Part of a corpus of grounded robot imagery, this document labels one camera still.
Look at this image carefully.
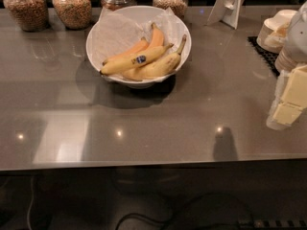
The yellow banana with blue sticker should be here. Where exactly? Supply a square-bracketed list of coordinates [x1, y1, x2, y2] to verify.
[100, 43, 174, 76]

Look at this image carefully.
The stack of white paper bowls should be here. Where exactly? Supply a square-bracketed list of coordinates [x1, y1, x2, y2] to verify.
[256, 10, 296, 54]

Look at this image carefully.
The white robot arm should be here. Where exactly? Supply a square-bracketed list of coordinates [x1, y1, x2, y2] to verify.
[267, 2, 307, 130]

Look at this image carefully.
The black cable on floor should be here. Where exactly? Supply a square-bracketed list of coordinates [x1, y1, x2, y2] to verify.
[114, 192, 257, 230]

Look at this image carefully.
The white cable on floor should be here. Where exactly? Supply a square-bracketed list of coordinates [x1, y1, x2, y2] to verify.
[26, 175, 35, 230]

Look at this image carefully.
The white standing card holder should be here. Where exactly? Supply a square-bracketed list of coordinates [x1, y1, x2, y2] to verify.
[206, 0, 245, 30]

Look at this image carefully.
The orange-yellow banana rear upright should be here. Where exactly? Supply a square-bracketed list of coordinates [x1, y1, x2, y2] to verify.
[148, 23, 164, 48]

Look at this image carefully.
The yellow spotted banana right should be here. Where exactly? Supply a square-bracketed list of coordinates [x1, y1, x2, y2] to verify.
[122, 35, 186, 81]

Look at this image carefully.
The orange-yellow banana rear left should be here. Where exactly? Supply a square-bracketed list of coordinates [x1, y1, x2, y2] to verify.
[103, 37, 150, 65]

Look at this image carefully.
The white ceramic bowl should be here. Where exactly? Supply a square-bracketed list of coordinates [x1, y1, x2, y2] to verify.
[86, 6, 192, 89]

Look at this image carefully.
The glass jar of grains far left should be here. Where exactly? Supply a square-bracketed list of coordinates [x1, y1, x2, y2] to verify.
[3, 0, 49, 32]

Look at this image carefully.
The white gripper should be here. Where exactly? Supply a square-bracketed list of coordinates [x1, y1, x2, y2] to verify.
[266, 65, 307, 130]

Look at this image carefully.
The black power strip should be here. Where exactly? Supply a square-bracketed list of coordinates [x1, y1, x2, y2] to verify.
[237, 219, 307, 230]

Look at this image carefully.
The black rubber mat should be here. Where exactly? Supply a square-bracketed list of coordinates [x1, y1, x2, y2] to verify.
[248, 36, 279, 77]

